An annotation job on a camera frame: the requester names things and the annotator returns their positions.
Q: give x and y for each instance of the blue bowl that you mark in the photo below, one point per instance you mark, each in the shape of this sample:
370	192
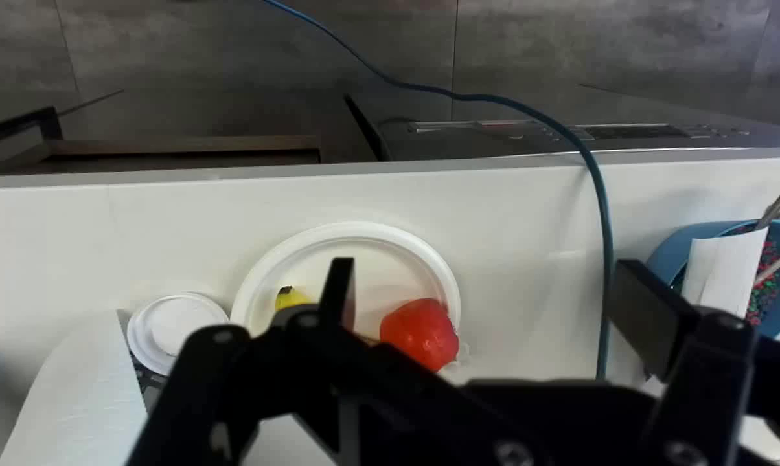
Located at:
664	253

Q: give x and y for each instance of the printed paper cup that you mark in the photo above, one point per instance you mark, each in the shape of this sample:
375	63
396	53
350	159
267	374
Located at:
178	327

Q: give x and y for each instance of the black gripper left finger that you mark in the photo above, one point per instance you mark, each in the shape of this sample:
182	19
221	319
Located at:
234	390

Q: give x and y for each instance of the yellow banana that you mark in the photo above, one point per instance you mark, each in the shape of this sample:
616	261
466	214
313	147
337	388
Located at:
292	298

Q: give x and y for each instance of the white round plate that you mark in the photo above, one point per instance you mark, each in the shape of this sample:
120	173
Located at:
364	249

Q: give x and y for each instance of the red bell pepper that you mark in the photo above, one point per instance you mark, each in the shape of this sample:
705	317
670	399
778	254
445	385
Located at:
418	333

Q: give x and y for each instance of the white paper card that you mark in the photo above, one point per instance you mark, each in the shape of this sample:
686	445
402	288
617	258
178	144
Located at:
721	273

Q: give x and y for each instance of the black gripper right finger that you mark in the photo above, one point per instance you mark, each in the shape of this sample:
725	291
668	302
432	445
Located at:
708	379

